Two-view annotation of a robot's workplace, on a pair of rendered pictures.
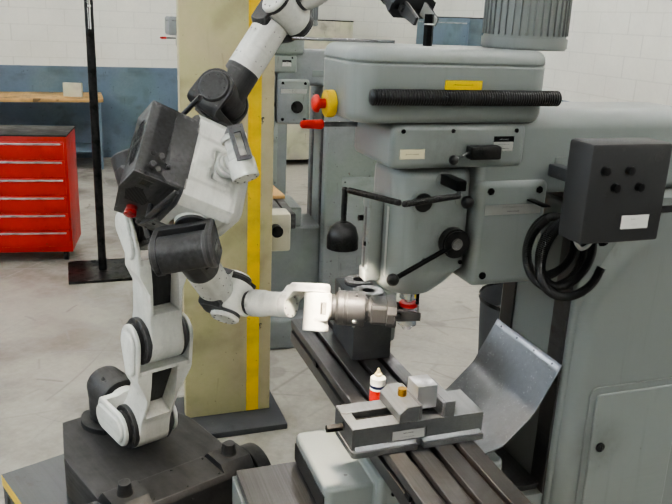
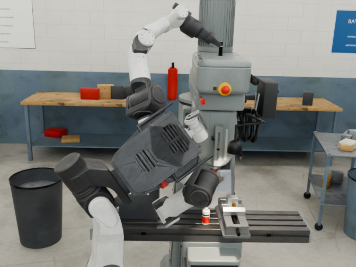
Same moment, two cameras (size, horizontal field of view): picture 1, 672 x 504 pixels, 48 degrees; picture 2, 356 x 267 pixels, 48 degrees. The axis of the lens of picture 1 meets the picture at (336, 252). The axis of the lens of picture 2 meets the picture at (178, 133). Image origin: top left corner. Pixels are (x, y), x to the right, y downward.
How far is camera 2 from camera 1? 2.26 m
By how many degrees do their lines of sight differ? 68
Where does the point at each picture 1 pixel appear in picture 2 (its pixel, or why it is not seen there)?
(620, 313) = not seen: hidden behind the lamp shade
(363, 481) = (235, 250)
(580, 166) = (272, 91)
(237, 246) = not seen: outside the picture
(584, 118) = not seen: hidden behind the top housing
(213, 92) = (161, 98)
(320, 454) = (211, 257)
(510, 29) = (227, 44)
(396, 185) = (231, 118)
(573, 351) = (232, 162)
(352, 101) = (245, 85)
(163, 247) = (210, 188)
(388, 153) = (241, 104)
